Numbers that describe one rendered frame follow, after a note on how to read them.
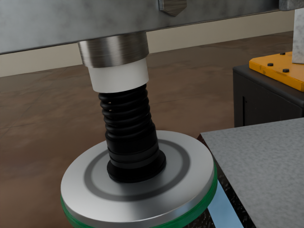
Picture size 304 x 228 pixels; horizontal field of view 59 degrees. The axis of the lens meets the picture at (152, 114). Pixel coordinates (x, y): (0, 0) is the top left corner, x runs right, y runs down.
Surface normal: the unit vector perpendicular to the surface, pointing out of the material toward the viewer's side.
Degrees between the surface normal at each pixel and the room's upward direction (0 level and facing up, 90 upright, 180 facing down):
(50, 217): 0
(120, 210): 0
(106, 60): 90
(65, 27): 90
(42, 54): 90
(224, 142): 0
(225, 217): 46
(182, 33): 90
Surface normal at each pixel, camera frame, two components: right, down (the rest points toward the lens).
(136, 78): 0.62, 0.22
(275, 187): -0.14, -0.91
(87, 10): 0.37, 0.31
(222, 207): -0.81, -0.51
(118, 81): 0.09, 0.38
